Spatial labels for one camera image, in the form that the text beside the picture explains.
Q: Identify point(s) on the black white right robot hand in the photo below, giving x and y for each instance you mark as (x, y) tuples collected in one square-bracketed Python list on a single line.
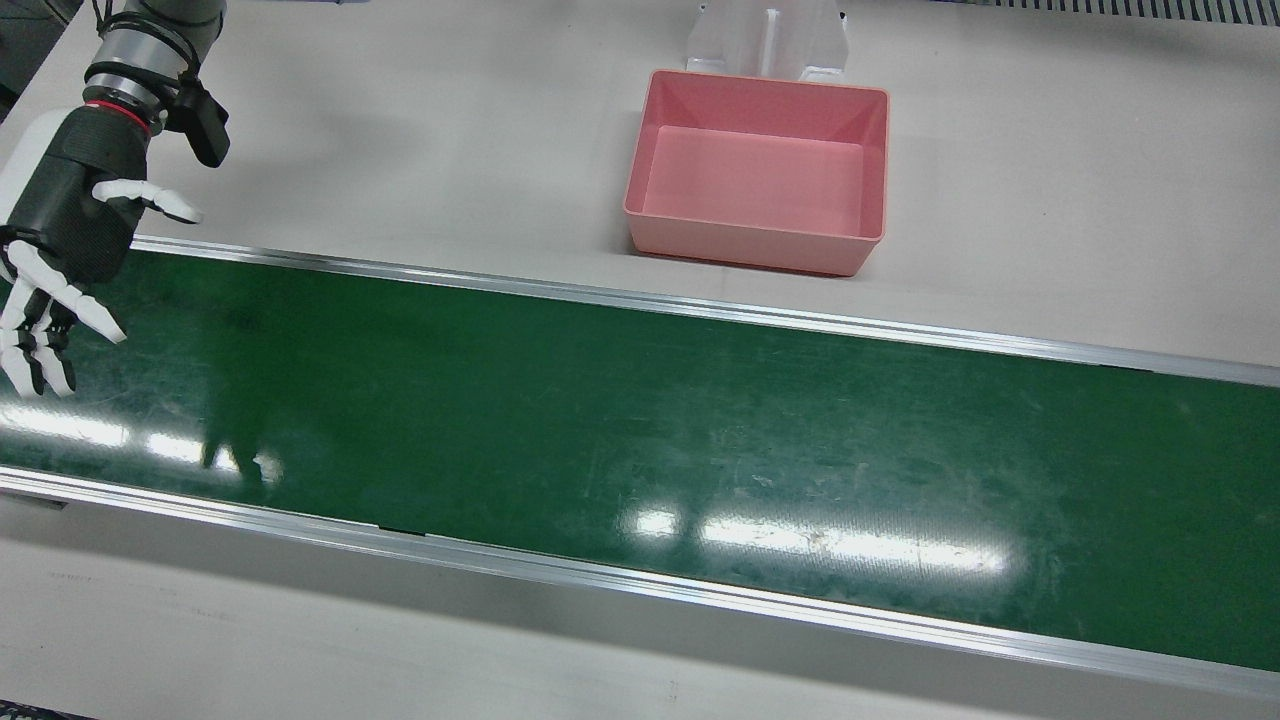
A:
[(75, 200)]

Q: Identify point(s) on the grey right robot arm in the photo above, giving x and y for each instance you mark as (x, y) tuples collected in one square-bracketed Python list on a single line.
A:
[(150, 45)]

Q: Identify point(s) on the pink plastic box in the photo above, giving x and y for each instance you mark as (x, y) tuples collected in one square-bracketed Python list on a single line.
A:
[(760, 172)]

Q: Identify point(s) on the green conveyor belt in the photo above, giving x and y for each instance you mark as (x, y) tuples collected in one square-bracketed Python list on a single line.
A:
[(640, 450)]

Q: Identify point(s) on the white plastic stand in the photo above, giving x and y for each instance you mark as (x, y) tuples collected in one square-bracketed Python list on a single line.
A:
[(768, 38)]

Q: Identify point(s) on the grey ribbed floor grate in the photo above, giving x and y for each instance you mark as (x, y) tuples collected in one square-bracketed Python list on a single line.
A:
[(1130, 8)]

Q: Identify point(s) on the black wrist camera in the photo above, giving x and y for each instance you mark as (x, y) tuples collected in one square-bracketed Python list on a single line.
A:
[(203, 122)]

